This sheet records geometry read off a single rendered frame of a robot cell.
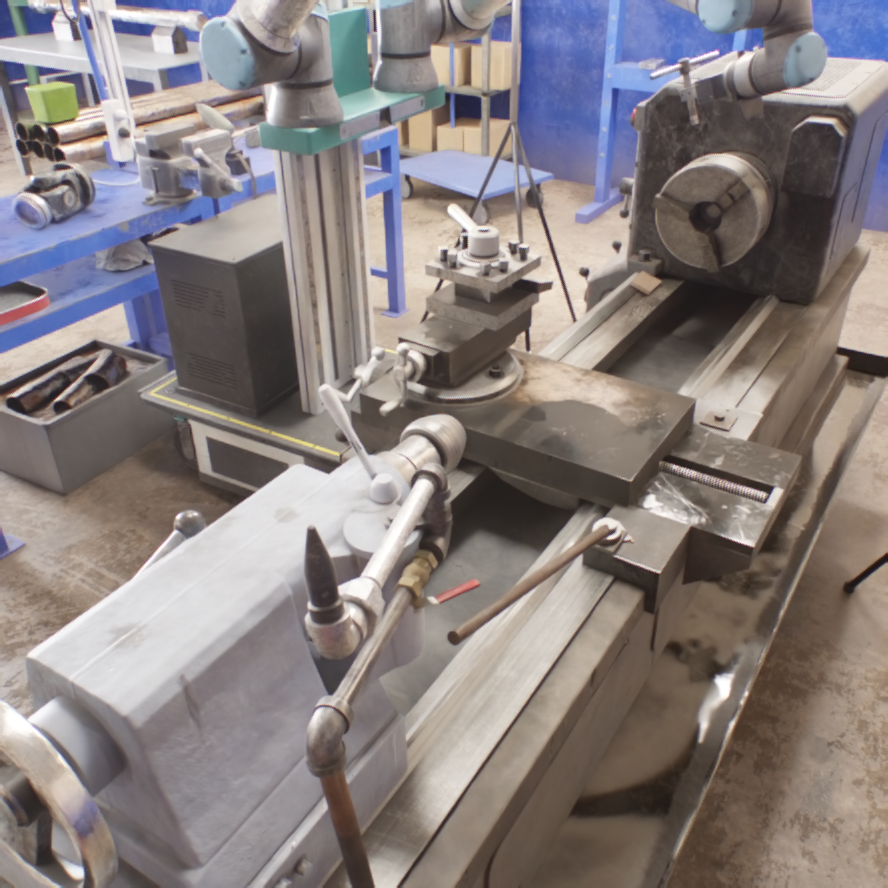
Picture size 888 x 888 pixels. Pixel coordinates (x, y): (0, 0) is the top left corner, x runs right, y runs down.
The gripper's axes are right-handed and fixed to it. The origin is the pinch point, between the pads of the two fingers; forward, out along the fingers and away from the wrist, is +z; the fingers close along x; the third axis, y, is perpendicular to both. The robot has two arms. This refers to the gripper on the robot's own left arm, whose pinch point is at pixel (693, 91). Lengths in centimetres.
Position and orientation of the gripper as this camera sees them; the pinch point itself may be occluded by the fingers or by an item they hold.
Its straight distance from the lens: 219.1
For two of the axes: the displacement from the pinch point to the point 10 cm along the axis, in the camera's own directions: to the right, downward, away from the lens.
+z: -4.4, -1.5, 8.9
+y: -3.0, -9.0, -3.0
